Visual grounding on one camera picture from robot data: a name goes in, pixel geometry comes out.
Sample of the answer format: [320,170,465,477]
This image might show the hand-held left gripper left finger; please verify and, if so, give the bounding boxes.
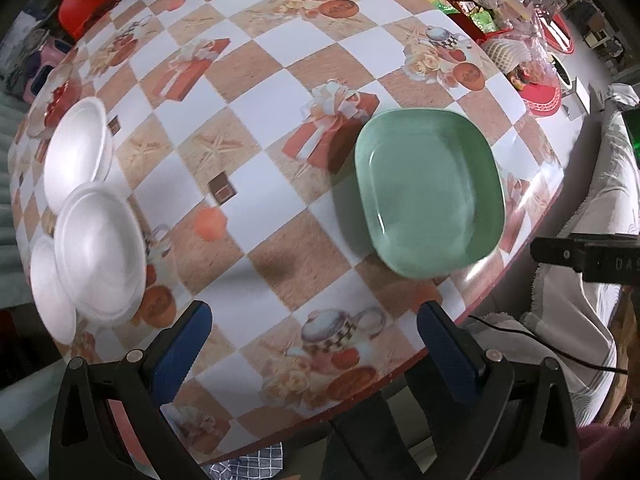
[48,301,213,480]

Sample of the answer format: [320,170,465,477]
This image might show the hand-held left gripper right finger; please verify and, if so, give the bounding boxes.
[416,300,581,480]

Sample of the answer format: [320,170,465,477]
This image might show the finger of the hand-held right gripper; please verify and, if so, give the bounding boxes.
[531,236,578,267]

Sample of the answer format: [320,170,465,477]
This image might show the white foam bowl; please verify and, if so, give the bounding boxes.
[29,235,78,346]
[54,181,148,328]
[42,97,115,213]

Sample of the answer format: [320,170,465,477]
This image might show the green square plate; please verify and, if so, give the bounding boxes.
[354,108,506,279]

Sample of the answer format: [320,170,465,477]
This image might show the white cloth cover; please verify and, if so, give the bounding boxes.
[470,110,640,426]

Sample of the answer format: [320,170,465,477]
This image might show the blue checkered cloth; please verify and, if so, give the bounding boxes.
[207,442,286,480]

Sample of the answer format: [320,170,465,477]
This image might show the dark device with green light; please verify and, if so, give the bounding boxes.
[620,107,640,161]

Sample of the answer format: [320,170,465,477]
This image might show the red round snack tray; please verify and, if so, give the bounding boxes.
[375,0,576,121]

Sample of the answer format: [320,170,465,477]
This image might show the maroon garment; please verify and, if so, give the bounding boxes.
[577,425,640,480]

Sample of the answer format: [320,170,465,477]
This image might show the white foam fruit net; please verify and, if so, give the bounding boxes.
[482,37,533,68]

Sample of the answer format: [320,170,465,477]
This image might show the small green snack packet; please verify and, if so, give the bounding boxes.
[470,10,498,33]

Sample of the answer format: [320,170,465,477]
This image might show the checkered printed tablecloth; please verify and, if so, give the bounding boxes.
[9,0,588,466]

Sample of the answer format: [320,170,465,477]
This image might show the red plastic stool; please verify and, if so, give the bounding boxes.
[57,0,133,41]

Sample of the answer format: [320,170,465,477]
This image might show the black cable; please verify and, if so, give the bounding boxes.
[467,315,631,376]

